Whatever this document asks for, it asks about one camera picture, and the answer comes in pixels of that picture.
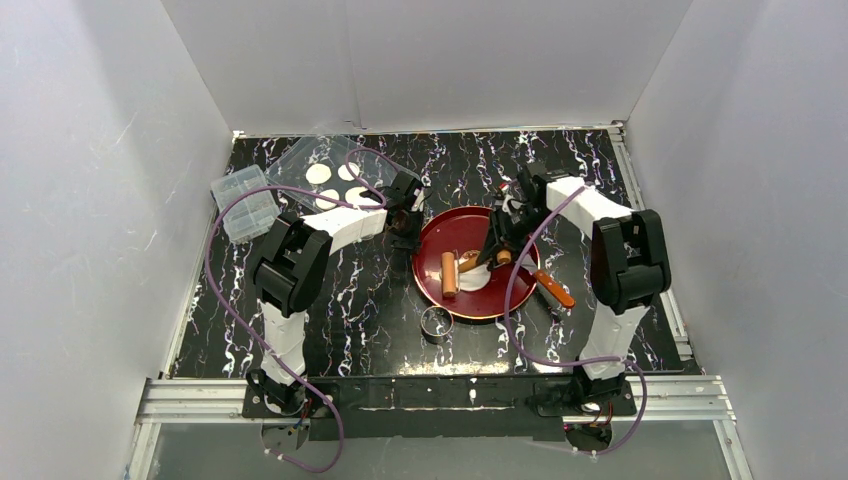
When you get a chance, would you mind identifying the white dough piece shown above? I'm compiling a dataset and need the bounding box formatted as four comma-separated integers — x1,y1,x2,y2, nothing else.
438,252,491,297

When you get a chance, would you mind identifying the red round tray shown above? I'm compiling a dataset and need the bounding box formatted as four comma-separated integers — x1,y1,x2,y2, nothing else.
412,206,512,322

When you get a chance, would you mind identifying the wooden double-ended rolling pin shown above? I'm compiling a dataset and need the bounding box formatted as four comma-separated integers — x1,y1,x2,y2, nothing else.
440,250,512,298

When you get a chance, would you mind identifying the metal ring cutter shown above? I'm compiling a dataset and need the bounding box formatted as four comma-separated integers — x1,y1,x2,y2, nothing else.
419,305,455,345

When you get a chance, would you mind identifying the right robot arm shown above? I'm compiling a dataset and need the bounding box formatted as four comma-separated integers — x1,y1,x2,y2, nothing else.
476,163,672,417

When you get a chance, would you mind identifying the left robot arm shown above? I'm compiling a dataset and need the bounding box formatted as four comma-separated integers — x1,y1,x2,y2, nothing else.
246,171,426,416

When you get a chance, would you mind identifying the round dough wrapper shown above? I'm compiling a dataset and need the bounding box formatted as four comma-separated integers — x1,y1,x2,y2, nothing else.
337,163,360,182
305,163,333,185
344,186,377,206
315,189,339,211

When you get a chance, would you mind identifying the clear plastic tray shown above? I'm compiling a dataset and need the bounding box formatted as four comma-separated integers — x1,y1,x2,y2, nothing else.
266,137,424,252

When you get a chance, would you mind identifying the clear plastic compartment box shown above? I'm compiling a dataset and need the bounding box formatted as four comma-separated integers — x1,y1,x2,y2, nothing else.
210,165,280,245

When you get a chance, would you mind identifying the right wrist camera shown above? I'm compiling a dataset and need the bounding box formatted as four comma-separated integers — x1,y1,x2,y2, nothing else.
496,182,525,216

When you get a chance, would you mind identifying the metal spatula wooden handle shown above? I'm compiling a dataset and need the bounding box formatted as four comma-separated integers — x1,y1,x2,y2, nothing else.
517,255,576,309

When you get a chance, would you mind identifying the aluminium frame rail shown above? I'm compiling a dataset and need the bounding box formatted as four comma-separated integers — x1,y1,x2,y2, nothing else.
124,375,752,479

